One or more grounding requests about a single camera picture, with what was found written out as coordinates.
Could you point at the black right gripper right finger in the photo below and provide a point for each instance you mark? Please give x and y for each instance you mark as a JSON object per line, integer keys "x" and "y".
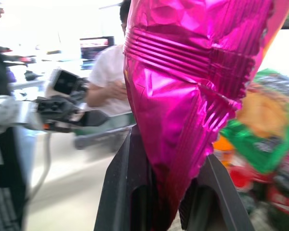
{"x": 221, "y": 192}

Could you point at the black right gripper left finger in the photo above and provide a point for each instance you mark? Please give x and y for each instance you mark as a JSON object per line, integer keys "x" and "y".
{"x": 120, "y": 183}

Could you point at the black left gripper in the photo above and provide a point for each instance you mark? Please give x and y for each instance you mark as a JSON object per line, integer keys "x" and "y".
{"x": 55, "y": 108}

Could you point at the magenta foil snack bag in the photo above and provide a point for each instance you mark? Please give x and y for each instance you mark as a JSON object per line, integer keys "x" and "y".
{"x": 183, "y": 96}

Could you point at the green belt conveyor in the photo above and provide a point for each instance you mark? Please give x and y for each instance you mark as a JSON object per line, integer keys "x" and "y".
{"x": 115, "y": 120}

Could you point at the black ribbed rack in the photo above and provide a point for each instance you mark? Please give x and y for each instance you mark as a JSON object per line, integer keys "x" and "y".
{"x": 4, "y": 183}

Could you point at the red snack bag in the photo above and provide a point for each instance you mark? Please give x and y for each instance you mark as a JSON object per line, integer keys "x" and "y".
{"x": 240, "y": 179}
{"x": 285, "y": 197}

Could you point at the orange snack pack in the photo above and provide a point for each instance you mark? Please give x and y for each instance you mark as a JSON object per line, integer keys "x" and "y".
{"x": 222, "y": 149}

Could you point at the person in white t-shirt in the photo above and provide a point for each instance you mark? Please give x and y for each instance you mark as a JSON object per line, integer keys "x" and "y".
{"x": 108, "y": 65}

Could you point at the green snack bag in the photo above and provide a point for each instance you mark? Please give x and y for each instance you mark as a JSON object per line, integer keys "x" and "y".
{"x": 257, "y": 148}

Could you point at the black monitor screen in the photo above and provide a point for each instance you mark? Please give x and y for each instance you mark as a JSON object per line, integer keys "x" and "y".
{"x": 96, "y": 50}

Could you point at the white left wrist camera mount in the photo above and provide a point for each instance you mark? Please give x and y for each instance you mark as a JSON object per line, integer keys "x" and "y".
{"x": 50, "y": 81}

